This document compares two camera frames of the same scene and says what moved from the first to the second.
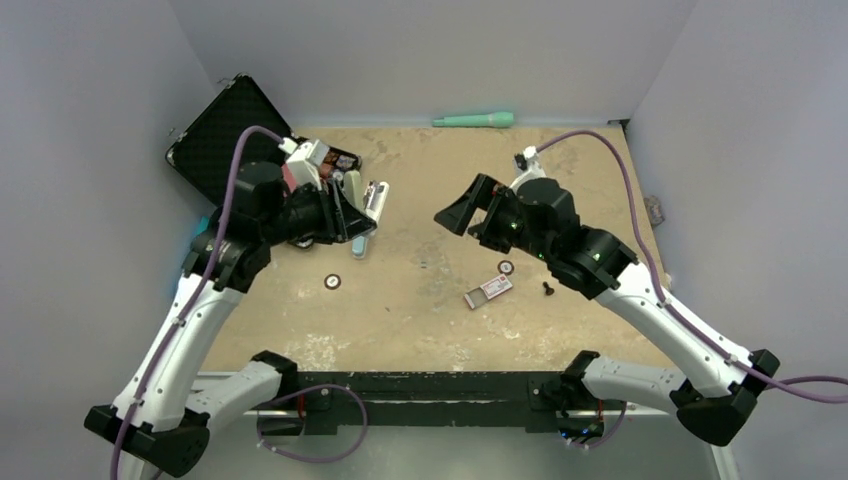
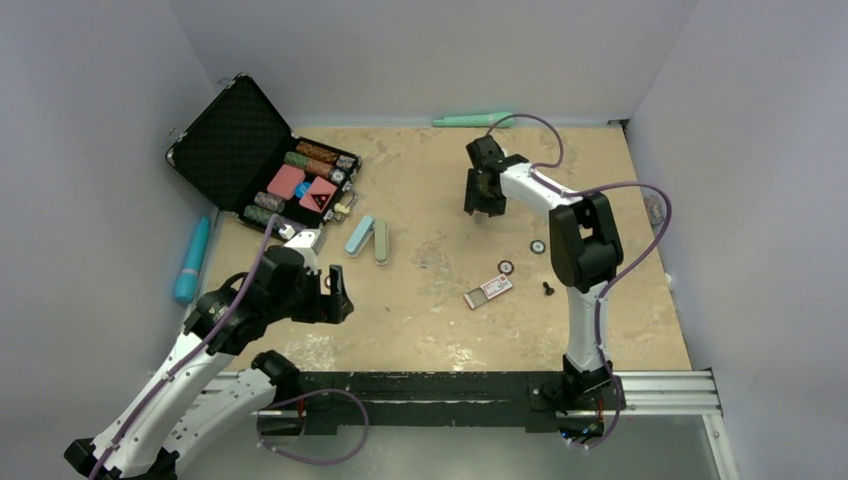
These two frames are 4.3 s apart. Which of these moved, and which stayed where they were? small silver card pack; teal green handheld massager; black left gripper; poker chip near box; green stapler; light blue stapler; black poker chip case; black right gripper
Moved: green stapler; black right gripper; black left gripper
Stayed: teal green handheld massager; black poker chip case; small silver card pack; light blue stapler; poker chip near box
